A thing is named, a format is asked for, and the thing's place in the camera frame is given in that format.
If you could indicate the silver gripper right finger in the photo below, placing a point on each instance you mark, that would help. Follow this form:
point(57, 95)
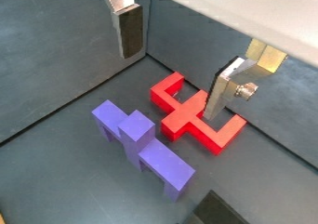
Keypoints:
point(233, 80)

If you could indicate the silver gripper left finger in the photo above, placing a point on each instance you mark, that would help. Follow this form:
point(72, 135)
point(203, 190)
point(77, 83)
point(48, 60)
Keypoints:
point(127, 17)

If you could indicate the purple fork-shaped block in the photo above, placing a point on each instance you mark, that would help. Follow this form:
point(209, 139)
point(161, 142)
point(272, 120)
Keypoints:
point(133, 130)

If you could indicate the red fork-shaped block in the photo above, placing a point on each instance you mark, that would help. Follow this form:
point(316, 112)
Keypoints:
point(184, 116)

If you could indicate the black angle bracket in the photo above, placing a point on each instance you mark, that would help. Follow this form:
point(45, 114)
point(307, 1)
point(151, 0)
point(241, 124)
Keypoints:
point(213, 211)

